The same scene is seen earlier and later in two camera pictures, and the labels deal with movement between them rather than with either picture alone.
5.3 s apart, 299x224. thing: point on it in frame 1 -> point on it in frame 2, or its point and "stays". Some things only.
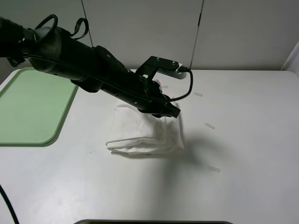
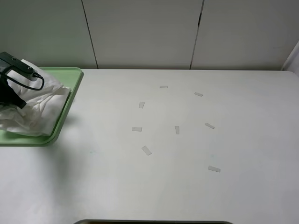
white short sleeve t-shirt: (136, 132) -> (43, 108)
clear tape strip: (198, 94) stays
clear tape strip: (214, 169) stays
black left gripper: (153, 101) -> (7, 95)
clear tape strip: (210, 125) stays
